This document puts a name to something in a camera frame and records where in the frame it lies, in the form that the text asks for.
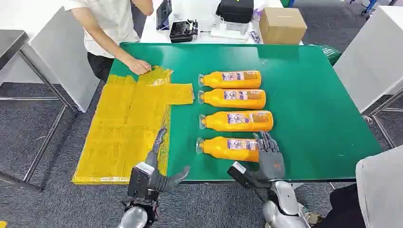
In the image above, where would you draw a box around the yellow plastic sheet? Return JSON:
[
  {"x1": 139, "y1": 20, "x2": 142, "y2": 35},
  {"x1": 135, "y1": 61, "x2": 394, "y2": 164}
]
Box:
[{"x1": 71, "y1": 66, "x2": 195, "y2": 186}]

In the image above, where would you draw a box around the person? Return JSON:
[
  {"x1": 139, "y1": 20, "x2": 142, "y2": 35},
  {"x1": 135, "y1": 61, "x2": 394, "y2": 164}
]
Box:
[{"x1": 62, "y1": 0, "x2": 155, "y2": 83}]

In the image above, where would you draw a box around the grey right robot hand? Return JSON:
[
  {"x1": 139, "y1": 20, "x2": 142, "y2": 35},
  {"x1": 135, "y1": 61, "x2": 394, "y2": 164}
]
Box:
[{"x1": 244, "y1": 131, "x2": 286, "y2": 190}]

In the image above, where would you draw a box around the white partition panel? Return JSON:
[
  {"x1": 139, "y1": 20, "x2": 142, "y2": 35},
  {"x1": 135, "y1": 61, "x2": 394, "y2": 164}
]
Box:
[
  {"x1": 0, "y1": 0, "x2": 102, "y2": 114},
  {"x1": 333, "y1": 5, "x2": 403, "y2": 114}
]

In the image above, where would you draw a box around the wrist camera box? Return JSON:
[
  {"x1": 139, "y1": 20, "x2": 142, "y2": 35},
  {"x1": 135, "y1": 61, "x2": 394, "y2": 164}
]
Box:
[
  {"x1": 127, "y1": 161, "x2": 160, "y2": 201},
  {"x1": 227, "y1": 161, "x2": 262, "y2": 190}
]

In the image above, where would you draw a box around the orange drink bottle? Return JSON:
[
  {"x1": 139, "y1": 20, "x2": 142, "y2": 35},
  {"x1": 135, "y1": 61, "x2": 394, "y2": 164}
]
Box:
[
  {"x1": 197, "y1": 70, "x2": 262, "y2": 90},
  {"x1": 198, "y1": 110, "x2": 275, "y2": 133},
  {"x1": 197, "y1": 88, "x2": 267, "y2": 110},
  {"x1": 195, "y1": 136, "x2": 261, "y2": 163}
]

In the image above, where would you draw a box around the blue metal frame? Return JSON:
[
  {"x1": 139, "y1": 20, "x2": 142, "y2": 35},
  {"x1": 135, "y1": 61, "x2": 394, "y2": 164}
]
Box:
[{"x1": 349, "y1": 0, "x2": 377, "y2": 15}]

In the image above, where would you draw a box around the black leg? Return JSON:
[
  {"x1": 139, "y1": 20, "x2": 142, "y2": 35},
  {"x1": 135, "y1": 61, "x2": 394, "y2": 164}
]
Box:
[{"x1": 315, "y1": 183, "x2": 368, "y2": 228}]

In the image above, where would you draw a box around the white table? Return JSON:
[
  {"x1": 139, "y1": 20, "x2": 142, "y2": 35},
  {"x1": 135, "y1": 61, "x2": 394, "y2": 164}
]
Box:
[{"x1": 140, "y1": 0, "x2": 305, "y2": 46}]

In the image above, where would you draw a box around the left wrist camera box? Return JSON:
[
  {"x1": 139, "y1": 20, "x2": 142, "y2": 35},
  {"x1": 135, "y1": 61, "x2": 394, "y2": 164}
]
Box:
[{"x1": 127, "y1": 161, "x2": 160, "y2": 201}]

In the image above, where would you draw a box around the black bag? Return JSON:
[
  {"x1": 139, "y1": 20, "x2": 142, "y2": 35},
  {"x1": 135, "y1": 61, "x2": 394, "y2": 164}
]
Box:
[{"x1": 215, "y1": 0, "x2": 255, "y2": 25}]

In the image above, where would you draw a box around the brown cardboard box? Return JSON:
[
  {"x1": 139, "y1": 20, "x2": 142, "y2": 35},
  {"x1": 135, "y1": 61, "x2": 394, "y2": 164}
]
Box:
[{"x1": 258, "y1": 6, "x2": 308, "y2": 46}]

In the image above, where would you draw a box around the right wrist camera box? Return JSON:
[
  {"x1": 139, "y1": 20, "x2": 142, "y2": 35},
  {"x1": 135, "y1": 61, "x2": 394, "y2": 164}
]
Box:
[{"x1": 227, "y1": 161, "x2": 262, "y2": 190}]

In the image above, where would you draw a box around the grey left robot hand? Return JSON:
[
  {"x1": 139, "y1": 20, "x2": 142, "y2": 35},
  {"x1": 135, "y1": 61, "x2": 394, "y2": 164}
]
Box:
[{"x1": 144, "y1": 127, "x2": 192, "y2": 193}]

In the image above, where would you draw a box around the person's right hand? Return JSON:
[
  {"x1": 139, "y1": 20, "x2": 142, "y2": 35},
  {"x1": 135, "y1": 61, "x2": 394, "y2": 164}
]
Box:
[{"x1": 127, "y1": 57, "x2": 153, "y2": 76}]

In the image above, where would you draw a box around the green table mat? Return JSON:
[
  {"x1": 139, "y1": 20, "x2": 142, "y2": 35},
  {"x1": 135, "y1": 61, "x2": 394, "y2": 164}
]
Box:
[{"x1": 108, "y1": 42, "x2": 384, "y2": 183}]

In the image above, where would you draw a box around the white power strip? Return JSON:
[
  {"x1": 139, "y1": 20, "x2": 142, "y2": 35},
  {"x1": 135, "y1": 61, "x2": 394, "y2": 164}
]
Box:
[{"x1": 210, "y1": 26, "x2": 249, "y2": 41}]

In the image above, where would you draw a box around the black device case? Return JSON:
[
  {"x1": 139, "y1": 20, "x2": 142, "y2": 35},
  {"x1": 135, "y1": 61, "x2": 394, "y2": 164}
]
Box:
[{"x1": 169, "y1": 19, "x2": 199, "y2": 44}]

